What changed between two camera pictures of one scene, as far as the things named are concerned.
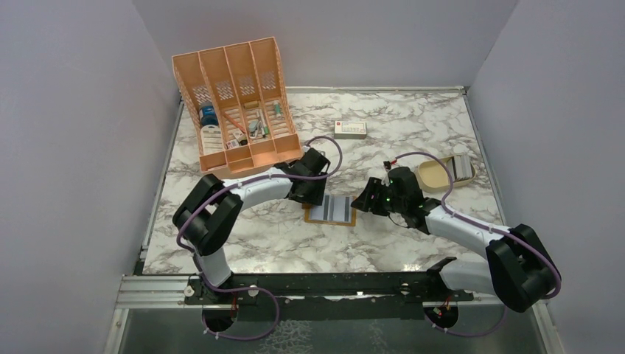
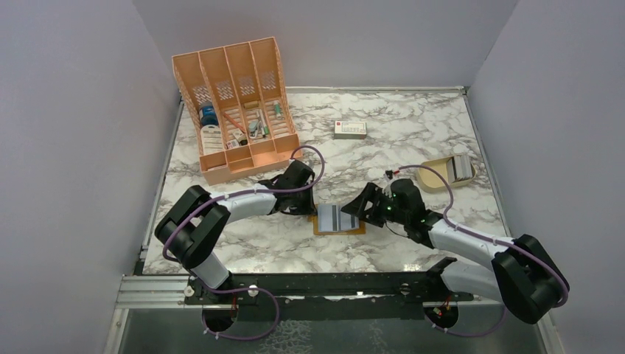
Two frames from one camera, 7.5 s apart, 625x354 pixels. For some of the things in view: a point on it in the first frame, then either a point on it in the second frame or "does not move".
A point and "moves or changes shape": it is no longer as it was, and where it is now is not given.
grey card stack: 336,208 moves or changes shape
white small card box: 348,130 does not move
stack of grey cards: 460,167 does not move
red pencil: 234,122 does not move
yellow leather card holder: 306,207 -> 315,218
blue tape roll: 208,116 does not move
